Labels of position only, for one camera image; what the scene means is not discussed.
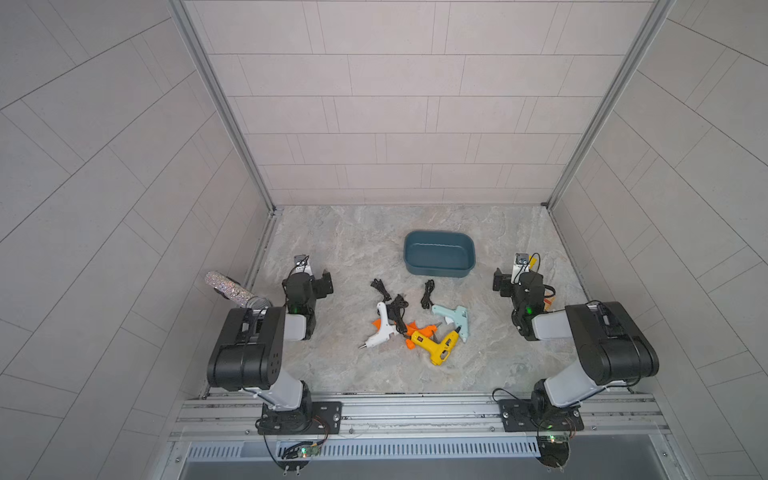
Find mint green hot glue gun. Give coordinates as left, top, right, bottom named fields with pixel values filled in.
left=420, top=279, right=469, bottom=343

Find orange hot glue gun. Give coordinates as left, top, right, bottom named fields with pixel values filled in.
left=405, top=322, right=438, bottom=350

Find white hot glue gun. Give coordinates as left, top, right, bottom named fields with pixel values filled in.
left=360, top=278, right=409, bottom=349

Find yellow hot glue gun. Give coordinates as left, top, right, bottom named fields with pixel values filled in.
left=411, top=329, right=460, bottom=366

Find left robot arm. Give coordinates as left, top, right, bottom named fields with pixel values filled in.
left=205, top=269, right=333, bottom=412

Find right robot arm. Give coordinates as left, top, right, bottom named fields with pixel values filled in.
left=492, top=268, right=660, bottom=423

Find teal plastic storage box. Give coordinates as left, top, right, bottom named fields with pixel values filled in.
left=403, top=230, right=476, bottom=278

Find left circuit board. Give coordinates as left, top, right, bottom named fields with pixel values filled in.
left=279, top=442, right=322, bottom=475

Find circuit board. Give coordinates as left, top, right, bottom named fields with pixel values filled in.
left=537, top=436, right=570, bottom=470
left=279, top=442, right=322, bottom=475

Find right circuit board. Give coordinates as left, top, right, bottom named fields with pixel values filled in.
left=537, top=436, right=570, bottom=470

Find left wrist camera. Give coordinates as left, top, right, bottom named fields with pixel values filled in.
left=291, top=254, right=313, bottom=276

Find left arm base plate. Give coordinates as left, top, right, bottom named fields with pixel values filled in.
left=257, top=401, right=343, bottom=435

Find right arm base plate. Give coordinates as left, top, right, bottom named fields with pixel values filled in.
left=497, top=399, right=584, bottom=434

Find aluminium mounting rail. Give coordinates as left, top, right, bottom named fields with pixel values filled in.
left=166, top=390, right=670, bottom=442

